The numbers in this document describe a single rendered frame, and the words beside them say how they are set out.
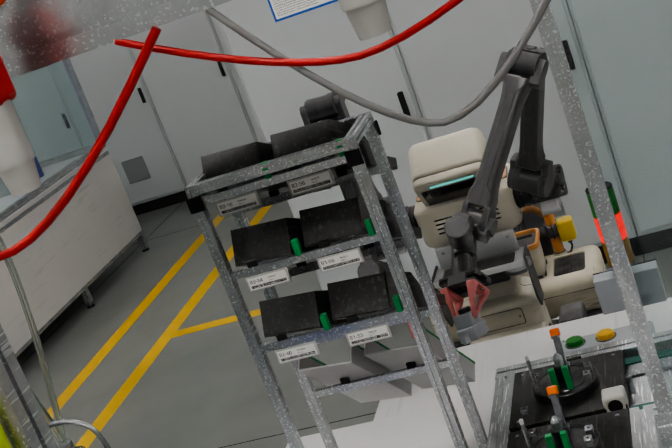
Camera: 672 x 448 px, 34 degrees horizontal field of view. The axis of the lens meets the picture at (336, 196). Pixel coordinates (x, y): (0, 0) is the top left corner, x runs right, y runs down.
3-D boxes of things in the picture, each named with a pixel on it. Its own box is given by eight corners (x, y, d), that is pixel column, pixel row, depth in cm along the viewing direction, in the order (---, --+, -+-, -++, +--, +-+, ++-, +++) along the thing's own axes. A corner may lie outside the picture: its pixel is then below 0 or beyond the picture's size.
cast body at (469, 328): (472, 335, 247) (461, 306, 247) (489, 330, 244) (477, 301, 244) (457, 347, 239) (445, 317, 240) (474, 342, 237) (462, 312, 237)
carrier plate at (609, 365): (517, 380, 246) (514, 372, 245) (624, 356, 239) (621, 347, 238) (511, 437, 224) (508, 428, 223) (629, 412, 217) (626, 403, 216)
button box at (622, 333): (568, 363, 256) (560, 339, 255) (659, 342, 250) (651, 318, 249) (567, 377, 250) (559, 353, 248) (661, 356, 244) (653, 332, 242)
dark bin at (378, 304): (392, 314, 243) (386, 281, 244) (446, 305, 238) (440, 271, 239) (332, 320, 219) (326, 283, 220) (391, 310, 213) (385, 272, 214)
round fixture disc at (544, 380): (535, 378, 239) (532, 370, 239) (599, 364, 235) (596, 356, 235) (533, 411, 226) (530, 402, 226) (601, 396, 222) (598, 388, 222)
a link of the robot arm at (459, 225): (499, 224, 254) (464, 214, 258) (491, 197, 245) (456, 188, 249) (479, 267, 250) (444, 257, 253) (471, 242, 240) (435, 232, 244)
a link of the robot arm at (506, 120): (550, 63, 257) (507, 55, 262) (545, 56, 252) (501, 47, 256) (497, 240, 254) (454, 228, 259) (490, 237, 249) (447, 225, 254)
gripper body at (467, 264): (476, 274, 241) (475, 245, 245) (437, 287, 247) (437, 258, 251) (492, 286, 245) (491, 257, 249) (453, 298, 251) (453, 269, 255)
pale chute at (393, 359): (422, 389, 250) (421, 369, 252) (476, 381, 244) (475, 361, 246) (363, 355, 228) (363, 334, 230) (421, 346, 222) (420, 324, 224)
